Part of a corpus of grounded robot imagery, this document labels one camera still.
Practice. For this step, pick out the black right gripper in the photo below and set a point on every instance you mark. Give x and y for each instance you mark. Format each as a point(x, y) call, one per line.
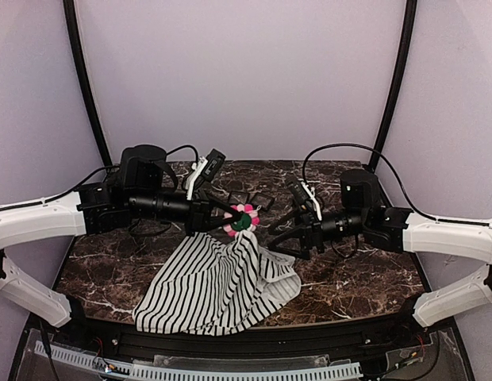
point(310, 234)

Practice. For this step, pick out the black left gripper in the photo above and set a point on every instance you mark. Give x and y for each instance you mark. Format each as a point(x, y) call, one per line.
point(198, 214)

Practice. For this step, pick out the pink flower brooch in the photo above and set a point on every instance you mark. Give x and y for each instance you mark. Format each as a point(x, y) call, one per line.
point(249, 220)

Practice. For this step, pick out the black white striped garment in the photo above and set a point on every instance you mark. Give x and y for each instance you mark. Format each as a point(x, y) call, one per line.
point(210, 288)

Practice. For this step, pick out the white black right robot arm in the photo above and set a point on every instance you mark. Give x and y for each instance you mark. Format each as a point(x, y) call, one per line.
point(391, 229)

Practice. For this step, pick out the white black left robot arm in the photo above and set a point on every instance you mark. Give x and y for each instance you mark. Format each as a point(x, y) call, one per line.
point(143, 186)

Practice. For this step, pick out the black display box left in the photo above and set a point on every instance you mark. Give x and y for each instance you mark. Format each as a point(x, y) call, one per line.
point(238, 197)

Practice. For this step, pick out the black display box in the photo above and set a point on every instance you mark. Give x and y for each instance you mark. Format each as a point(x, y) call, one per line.
point(263, 201)
point(238, 197)

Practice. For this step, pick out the black display box middle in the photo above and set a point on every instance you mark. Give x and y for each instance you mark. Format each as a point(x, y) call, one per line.
point(263, 201)

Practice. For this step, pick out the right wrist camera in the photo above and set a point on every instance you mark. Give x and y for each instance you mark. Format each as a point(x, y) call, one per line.
point(305, 197)

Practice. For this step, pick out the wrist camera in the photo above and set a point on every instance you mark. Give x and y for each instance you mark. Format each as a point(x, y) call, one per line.
point(305, 197)
point(203, 171)

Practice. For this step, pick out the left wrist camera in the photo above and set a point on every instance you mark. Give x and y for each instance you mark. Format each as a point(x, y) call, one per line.
point(203, 171)

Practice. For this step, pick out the black front frame rail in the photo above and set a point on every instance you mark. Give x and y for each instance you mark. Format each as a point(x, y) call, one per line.
point(363, 338)

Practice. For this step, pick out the black right frame post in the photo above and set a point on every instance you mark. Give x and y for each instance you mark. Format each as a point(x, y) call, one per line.
point(396, 82)

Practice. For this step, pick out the black frame post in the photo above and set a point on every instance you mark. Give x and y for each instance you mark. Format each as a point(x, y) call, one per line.
point(396, 82)
point(77, 52)

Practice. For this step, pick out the white slotted cable duct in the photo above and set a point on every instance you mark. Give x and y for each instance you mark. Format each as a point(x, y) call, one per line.
point(190, 368)

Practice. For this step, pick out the black left frame post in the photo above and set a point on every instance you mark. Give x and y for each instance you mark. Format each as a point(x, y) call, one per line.
point(77, 52)

